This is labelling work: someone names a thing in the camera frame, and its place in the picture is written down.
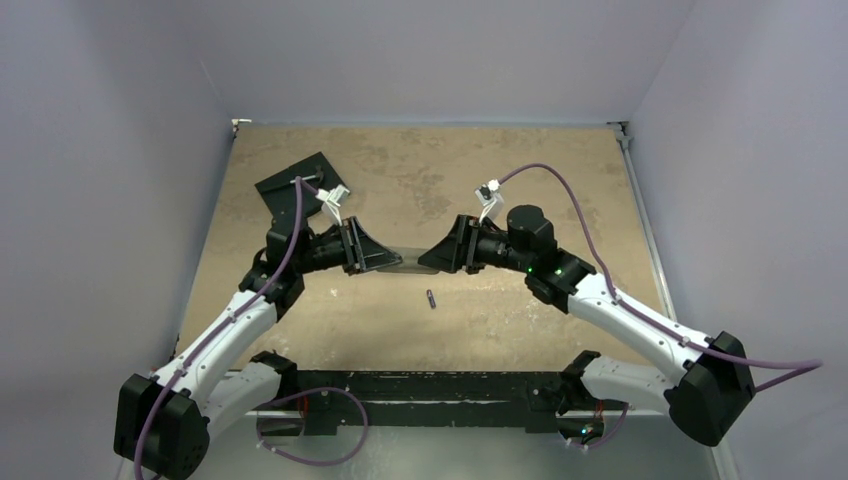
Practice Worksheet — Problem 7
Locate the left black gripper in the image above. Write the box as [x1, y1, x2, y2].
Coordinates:
[294, 216, 401, 276]

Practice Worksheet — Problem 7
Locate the grey remote control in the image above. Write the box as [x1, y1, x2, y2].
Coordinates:
[387, 247, 438, 275]

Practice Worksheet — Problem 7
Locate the dark AAA battery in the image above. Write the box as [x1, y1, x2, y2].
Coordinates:
[426, 289, 437, 309]

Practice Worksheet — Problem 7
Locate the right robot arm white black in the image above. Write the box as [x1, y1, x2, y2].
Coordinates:
[417, 205, 756, 447]

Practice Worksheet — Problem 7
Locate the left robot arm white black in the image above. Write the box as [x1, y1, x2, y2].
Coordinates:
[114, 214, 403, 479]

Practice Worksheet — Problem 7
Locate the small metal hammer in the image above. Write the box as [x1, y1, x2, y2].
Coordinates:
[290, 168, 325, 185]

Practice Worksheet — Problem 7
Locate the black square tray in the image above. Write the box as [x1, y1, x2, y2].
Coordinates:
[255, 152, 344, 220]

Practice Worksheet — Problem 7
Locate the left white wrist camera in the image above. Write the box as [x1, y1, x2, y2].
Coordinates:
[315, 184, 350, 226]

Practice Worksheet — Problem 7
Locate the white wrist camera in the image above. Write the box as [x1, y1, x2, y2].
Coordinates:
[474, 179, 505, 221]
[315, 184, 350, 226]

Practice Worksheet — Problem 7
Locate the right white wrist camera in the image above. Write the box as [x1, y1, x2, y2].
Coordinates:
[474, 179, 505, 221]

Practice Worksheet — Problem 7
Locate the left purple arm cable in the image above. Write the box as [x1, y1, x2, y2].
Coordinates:
[133, 175, 326, 480]

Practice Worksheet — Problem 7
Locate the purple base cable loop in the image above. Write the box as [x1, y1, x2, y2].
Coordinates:
[255, 386, 368, 467]

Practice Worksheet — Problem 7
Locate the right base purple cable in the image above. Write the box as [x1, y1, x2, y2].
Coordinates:
[563, 404, 629, 453]

